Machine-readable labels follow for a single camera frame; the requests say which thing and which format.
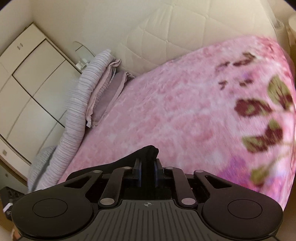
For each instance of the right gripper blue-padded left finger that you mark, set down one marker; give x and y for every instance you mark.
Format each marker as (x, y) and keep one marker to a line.
(124, 177)

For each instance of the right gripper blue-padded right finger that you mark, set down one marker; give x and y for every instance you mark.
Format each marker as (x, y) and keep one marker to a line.
(172, 177)

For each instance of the black garment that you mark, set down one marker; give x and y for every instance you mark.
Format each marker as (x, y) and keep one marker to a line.
(149, 153)

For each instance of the pink floral bed blanket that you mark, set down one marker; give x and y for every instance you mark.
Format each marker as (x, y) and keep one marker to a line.
(228, 109)

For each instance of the lilac pillow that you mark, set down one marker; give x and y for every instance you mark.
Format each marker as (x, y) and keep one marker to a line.
(106, 92)

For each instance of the grey knitted cushion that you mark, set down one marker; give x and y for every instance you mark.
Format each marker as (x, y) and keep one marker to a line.
(39, 165)

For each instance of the striped lilac quilt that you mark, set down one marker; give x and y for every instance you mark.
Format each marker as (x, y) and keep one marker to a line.
(75, 121)

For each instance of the glass corner shelf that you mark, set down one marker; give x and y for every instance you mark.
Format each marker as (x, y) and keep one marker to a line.
(84, 54)

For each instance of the cream wardrobe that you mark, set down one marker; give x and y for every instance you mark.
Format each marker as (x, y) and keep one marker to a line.
(35, 79)

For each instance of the cream quilted headboard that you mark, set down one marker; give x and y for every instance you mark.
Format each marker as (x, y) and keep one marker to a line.
(180, 27)

